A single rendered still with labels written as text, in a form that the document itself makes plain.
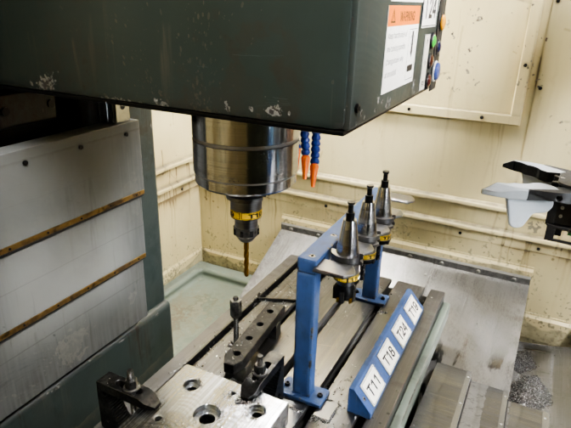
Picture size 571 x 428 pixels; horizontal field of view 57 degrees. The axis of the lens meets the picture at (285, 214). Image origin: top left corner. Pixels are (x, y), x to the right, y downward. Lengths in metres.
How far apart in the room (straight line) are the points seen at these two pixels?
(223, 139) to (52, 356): 0.69
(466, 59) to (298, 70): 1.13
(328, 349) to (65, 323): 0.60
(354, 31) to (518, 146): 1.19
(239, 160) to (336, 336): 0.72
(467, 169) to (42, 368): 1.30
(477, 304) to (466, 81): 0.69
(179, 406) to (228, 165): 0.48
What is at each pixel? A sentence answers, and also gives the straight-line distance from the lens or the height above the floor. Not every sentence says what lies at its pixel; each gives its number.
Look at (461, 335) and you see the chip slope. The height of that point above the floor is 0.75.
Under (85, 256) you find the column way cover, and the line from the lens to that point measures 1.21.
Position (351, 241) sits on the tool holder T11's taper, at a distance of 0.99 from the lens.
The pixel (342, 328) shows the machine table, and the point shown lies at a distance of 1.38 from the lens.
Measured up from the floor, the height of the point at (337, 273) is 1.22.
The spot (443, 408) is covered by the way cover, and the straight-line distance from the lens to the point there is 1.44.
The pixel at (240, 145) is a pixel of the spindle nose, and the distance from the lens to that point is 0.72.
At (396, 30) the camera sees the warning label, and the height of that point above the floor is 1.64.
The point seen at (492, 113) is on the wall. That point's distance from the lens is 1.69.
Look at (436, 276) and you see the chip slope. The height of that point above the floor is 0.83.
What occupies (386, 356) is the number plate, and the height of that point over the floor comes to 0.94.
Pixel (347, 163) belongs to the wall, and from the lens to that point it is 1.85.
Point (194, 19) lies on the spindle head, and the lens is 0.67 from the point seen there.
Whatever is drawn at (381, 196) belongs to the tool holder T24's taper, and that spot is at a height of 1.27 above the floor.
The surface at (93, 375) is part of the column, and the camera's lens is 1.39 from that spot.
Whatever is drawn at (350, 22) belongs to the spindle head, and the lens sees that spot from 0.58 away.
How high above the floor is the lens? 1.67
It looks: 22 degrees down
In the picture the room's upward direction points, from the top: 2 degrees clockwise
